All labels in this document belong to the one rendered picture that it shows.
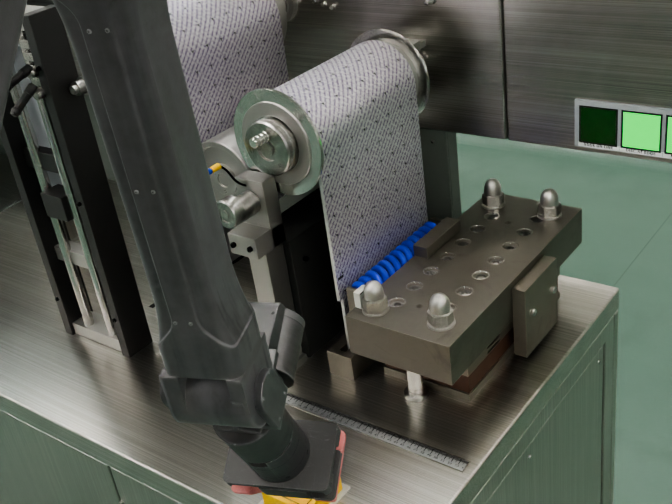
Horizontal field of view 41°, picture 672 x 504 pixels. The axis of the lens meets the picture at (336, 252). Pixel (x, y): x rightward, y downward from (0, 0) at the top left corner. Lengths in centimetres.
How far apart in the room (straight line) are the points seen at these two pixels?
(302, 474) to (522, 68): 72
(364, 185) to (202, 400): 61
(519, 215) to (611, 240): 204
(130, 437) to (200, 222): 72
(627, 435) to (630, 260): 92
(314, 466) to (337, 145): 48
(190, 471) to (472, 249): 50
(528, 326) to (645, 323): 173
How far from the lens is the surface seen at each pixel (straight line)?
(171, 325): 65
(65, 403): 139
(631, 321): 299
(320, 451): 84
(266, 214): 120
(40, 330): 159
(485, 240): 133
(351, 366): 127
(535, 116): 134
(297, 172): 116
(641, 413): 263
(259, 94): 116
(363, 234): 125
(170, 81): 57
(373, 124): 123
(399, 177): 130
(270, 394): 70
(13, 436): 161
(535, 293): 126
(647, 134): 128
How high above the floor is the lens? 168
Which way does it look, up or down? 29 degrees down
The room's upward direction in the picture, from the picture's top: 9 degrees counter-clockwise
